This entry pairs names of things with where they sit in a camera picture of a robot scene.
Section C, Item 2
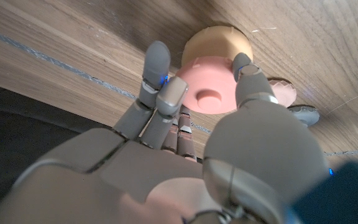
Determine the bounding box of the grey tape outline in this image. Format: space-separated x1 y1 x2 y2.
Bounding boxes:
0 24 358 156

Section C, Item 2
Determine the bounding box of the dusty pink toy ring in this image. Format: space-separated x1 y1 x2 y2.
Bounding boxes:
267 77 297 108

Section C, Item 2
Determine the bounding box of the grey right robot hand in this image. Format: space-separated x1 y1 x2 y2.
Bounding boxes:
0 40 331 224

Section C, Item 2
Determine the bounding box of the dark grey toy ring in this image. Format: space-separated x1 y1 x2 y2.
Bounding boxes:
287 105 321 127

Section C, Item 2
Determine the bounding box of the large orange toy ring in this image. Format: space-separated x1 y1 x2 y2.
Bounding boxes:
181 25 254 68

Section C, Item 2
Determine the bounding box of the coral red toy ring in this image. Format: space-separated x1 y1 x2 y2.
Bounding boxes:
175 55 241 115

